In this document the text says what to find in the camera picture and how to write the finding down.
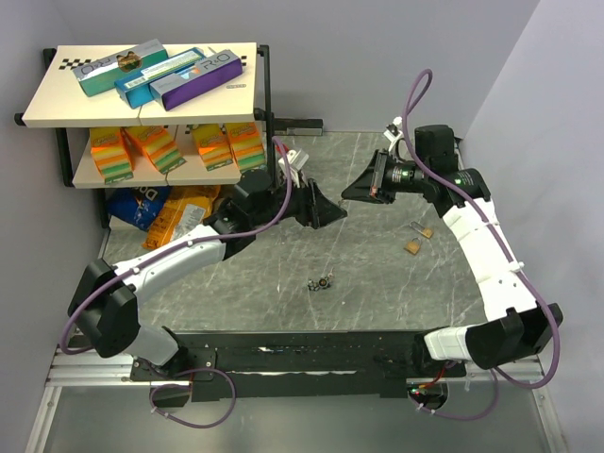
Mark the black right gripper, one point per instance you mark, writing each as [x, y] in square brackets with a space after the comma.
[373, 182]

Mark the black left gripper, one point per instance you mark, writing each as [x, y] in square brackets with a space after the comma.
[314, 209]

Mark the brass padlock short shackle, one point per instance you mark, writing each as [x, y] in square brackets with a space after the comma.
[413, 246]

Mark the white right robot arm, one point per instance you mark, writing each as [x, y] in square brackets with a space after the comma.
[517, 324]

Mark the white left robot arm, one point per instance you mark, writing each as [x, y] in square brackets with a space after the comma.
[105, 307]

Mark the small key bunch on table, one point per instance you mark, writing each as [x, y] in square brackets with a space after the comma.
[321, 283]

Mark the brass padlock long shackle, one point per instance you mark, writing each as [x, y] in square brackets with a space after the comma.
[426, 232]

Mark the brown snack bag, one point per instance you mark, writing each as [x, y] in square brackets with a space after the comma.
[228, 206]

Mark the orange green sponge pack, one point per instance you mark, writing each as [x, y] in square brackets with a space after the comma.
[212, 146]
[110, 154]
[246, 145]
[157, 145]

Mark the orange snack bag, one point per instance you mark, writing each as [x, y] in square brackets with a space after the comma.
[185, 208]

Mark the blue Doritos bag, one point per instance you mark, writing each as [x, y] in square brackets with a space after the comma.
[138, 206]

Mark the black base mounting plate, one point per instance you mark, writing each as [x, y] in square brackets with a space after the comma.
[304, 363]

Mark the purple grey R+O box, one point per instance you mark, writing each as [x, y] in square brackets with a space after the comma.
[205, 75]

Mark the blue carton box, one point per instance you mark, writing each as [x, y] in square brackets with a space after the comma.
[135, 89]

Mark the teal grey R+O box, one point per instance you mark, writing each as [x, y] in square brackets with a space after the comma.
[100, 75]

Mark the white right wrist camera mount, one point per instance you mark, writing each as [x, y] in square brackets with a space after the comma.
[393, 131]

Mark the black bracket at back wall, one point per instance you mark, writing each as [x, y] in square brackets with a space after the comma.
[298, 127]

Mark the black frame shelf rack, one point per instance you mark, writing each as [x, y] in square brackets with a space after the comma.
[60, 104]

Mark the aluminium rail frame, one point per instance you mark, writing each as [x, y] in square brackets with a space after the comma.
[117, 405]

